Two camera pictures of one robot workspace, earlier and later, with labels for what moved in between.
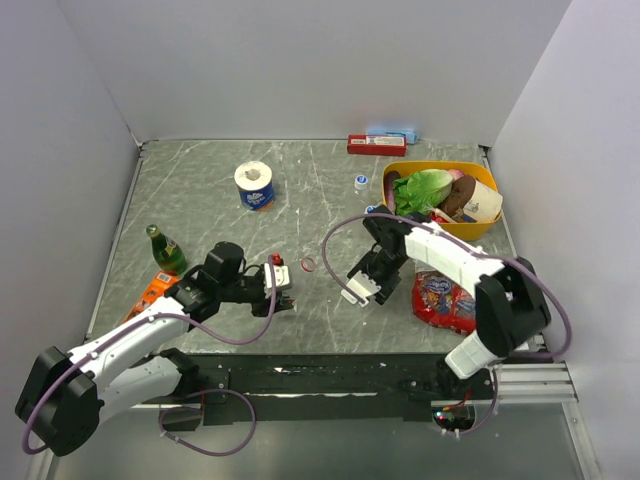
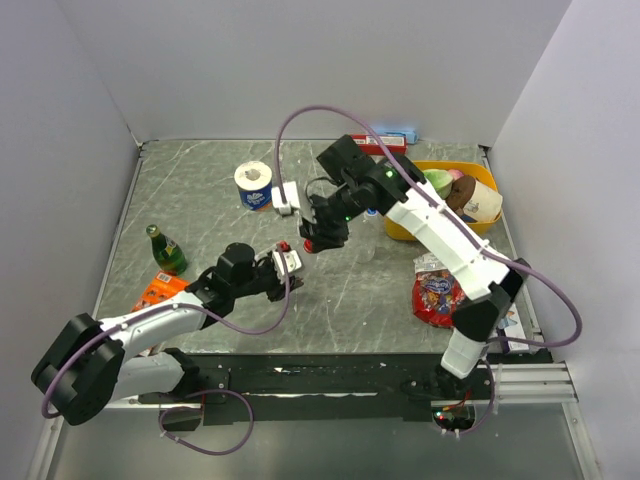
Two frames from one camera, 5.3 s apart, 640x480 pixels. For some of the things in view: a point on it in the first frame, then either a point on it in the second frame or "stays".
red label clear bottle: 308,264 -> 307,243
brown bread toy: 460,194 stays
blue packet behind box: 411,135 stays
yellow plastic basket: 480,171 stays
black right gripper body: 383,269 -> 338,208
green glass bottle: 169,256 stays
